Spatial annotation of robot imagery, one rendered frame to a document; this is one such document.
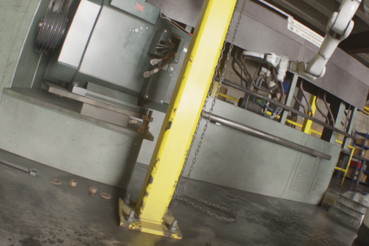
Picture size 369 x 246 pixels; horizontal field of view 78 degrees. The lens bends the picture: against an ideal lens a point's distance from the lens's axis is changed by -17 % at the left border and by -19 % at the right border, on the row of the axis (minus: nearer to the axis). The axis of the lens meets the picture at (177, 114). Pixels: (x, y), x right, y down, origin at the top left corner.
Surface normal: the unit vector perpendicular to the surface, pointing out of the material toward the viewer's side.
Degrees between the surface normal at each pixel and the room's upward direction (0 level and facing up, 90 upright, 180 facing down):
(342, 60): 78
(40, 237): 0
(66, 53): 90
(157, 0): 90
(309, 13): 90
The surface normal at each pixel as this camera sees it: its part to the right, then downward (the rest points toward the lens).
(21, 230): 0.32, -0.95
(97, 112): 0.51, 0.18
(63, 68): 0.15, 0.80
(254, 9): 0.28, -0.11
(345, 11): -0.35, -0.15
